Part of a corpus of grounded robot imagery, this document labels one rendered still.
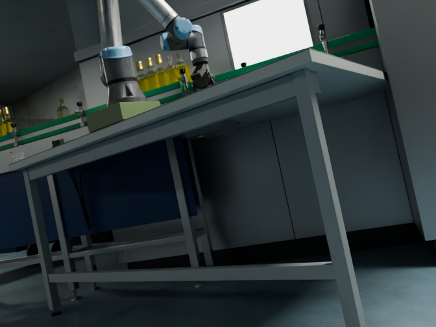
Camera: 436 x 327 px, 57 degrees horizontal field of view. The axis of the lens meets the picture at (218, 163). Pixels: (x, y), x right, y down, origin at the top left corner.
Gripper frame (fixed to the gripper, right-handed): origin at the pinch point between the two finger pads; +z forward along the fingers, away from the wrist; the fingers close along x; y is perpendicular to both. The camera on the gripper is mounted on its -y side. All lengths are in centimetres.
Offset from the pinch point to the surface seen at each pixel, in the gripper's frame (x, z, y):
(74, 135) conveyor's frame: 78, -5, 9
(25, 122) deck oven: 430, -118, 355
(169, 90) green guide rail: 20.2, -13.0, 9.2
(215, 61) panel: 2.3, -27.4, 34.4
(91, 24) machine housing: 74, -72, 39
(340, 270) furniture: -46, 62, -59
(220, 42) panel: -2.2, -36.1, 34.3
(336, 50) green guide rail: -57, -11, 17
